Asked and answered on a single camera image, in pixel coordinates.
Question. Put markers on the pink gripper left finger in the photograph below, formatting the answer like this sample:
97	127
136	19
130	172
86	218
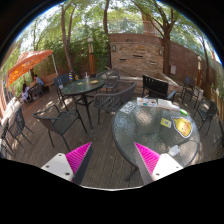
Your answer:
71	166

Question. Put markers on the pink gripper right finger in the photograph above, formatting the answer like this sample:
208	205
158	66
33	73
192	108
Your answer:
154	166

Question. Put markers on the round glass table near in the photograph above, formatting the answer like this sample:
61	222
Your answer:
142	125

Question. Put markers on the round glass table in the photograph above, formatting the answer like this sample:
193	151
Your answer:
81	88
142	125

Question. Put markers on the small yellow card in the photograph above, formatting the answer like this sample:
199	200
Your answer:
166	123

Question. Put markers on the dark chair front left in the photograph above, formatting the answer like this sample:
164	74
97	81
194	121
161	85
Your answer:
61	123

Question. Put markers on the printed paper sheet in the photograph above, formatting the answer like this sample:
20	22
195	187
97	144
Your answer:
128	107

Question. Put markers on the green marker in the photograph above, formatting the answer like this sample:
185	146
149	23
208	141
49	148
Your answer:
183	112

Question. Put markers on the white flat paper box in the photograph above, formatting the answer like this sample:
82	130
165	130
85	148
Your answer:
166	104

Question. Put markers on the white patterned box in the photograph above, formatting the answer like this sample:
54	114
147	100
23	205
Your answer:
146	102

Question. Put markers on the dark chair left edge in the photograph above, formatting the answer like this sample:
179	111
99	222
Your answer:
13	125

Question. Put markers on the dark chair edge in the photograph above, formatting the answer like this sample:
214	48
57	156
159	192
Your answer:
13	125
209	114

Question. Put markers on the dark wicker chair centre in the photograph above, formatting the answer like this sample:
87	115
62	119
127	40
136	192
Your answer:
121	93

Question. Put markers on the black slatted chair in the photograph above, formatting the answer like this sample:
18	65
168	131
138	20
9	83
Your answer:
157	88

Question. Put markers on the dark chair right edge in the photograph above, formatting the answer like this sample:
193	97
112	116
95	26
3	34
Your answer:
209	114

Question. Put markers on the round glass table far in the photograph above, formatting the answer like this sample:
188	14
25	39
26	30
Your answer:
81	88

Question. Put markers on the blue chair far left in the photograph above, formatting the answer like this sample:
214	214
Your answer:
60	82

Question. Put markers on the dark chair far right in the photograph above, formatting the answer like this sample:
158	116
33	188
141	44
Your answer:
190	89

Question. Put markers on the white cup on far table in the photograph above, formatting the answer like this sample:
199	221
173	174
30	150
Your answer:
87	79

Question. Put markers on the seated person white clothes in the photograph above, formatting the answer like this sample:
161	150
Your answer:
25	94

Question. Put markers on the seated person blue shirt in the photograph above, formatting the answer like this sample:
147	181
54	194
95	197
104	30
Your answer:
38	80

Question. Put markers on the wicker chair behind far table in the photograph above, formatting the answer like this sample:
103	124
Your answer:
110	76

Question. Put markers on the orange patio umbrella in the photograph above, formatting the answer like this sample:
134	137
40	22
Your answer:
26	62

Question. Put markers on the wooden lamp post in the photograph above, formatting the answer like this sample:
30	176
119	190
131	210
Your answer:
91	56

